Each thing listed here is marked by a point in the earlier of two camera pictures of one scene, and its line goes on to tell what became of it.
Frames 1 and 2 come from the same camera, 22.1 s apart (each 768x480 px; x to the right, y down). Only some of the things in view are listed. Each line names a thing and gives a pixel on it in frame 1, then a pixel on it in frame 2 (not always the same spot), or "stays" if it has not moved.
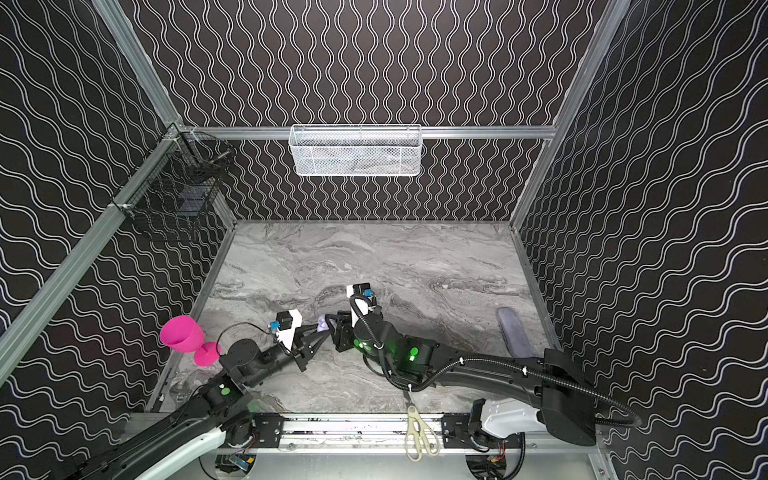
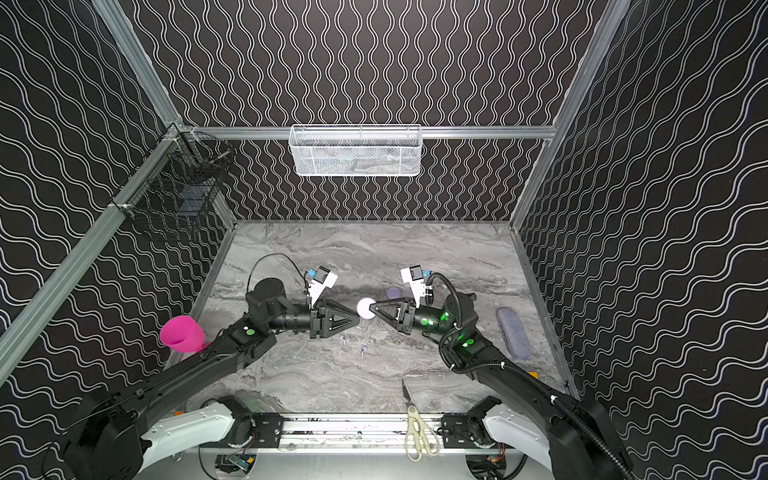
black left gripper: [303, 351] to [315, 321]
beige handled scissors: [418, 434] stays
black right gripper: [344, 330] to [407, 315]
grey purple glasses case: [514, 335] stays
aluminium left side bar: [16, 330] stays
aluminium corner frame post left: [118, 26] stays
